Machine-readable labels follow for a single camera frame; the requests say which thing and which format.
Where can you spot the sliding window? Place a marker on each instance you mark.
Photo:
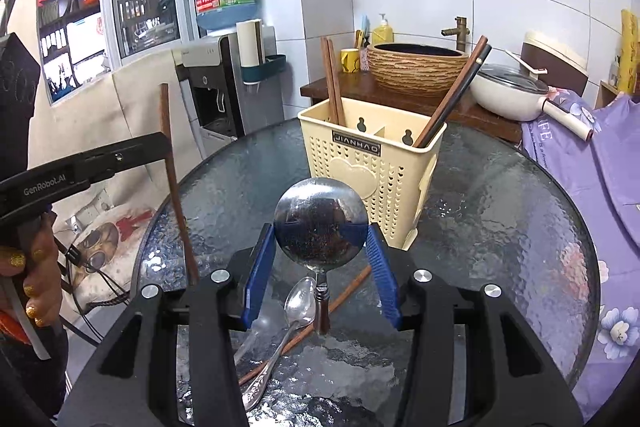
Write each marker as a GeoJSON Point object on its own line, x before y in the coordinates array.
{"type": "Point", "coordinates": [110, 12]}

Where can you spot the water dispenser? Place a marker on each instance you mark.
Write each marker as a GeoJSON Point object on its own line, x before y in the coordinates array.
{"type": "Point", "coordinates": [215, 87]}

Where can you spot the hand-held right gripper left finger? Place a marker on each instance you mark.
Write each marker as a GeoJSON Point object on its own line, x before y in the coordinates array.
{"type": "Point", "coordinates": [257, 282]}

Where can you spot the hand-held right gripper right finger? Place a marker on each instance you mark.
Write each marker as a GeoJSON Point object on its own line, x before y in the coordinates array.
{"type": "Point", "coordinates": [385, 282]}

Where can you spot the woven basin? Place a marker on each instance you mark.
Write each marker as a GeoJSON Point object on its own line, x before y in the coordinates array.
{"type": "Point", "coordinates": [417, 68]}

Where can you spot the white pan with lid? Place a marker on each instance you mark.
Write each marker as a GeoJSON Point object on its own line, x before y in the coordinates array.
{"type": "Point", "coordinates": [515, 93]}

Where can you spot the black chopstick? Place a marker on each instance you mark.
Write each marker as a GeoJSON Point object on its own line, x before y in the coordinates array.
{"type": "Point", "coordinates": [459, 92]}

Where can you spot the teal wall holder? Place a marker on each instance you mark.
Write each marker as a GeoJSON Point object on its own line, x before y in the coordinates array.
{"type": "Point", "coordinates": [264, 68]}

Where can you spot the beige printed cloth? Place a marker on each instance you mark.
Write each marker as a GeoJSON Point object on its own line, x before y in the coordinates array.
{"type": "Point", "coordinates": [100, 157]}

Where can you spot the yellow cup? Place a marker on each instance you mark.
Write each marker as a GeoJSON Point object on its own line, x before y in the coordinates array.
{"type": "Point", "coordinates": [350, 60]}

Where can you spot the cream plastic utensil holder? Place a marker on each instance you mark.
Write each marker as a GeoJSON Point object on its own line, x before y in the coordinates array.
{"type": "Point", "coordinates": [360, 162]}

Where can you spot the bronze faucet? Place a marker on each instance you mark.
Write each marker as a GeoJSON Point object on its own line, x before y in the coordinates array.
{"type": "Point", "coordinates": [460, 32]}

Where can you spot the yellow roll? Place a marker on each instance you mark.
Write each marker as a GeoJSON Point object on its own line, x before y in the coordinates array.
{"type": "Point", "coordinates": [628, 47]}

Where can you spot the yellow soap dispenser bottle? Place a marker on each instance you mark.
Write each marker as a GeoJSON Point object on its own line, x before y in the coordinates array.
{"type": "Point", "coordinates": [382, 33]}

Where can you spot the purple floral cloth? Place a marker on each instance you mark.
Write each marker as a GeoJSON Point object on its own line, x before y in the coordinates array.
{"type": "Point", "coordinates": [600, 207]}

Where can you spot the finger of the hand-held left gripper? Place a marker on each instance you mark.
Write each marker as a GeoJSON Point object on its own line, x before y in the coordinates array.
{"type": "Point", "coordinates": [130, 152]}

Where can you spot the metal spoon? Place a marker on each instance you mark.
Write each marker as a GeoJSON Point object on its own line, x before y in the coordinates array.
{"type": "Point", "coordinates": [300, 302]}

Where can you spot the person's left hand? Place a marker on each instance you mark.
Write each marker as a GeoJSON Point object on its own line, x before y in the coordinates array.
{"type": "Point", "coordinates": [35, 274]}

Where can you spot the brown rice cooker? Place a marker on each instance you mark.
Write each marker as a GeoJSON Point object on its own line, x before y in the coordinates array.
{"type": "Point", "coordinates": [557, 62]}

